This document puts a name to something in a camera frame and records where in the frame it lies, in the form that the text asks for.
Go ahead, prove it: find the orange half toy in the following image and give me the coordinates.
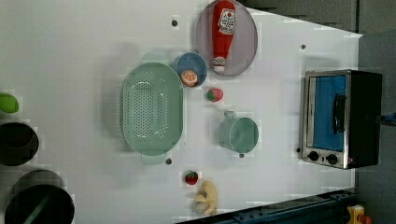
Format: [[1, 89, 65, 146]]
[[180, 70, 198, 87]]

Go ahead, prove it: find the red ketchup bottle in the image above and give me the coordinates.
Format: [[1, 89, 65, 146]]
[[212, 0, 236, 74]]

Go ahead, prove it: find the red strawberry toy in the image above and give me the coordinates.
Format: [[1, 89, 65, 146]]
[[184, 172, 199, 186]]

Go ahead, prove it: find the green utensil handle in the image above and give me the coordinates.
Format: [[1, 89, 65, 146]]
[[0, 93, 19, 113]]

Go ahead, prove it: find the black round pot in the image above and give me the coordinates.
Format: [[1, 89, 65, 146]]
[[4, 170, 76, 224]]

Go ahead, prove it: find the small blue bowl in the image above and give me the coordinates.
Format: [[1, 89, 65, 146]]
[[170, 52, 207, 88]]

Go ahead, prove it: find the black cylinder container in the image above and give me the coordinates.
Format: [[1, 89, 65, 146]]
[[0, 122, 39, 166]]

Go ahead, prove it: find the pink strawberry toy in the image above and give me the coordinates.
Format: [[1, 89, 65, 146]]
[[206, 88, 224, 103]]

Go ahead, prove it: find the black toaster oven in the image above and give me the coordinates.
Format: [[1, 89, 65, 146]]
[[302, 69, 382, 170]]

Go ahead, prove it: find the peeled banana toy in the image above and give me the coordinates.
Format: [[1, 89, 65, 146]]
[[194, 180, 218, 216]]

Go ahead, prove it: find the green measuring cup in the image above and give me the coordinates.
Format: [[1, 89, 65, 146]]
[[219, 111, 259, 154]]

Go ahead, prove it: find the green oval colander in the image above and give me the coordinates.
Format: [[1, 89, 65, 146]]
[[120, 52, 183, 165]]

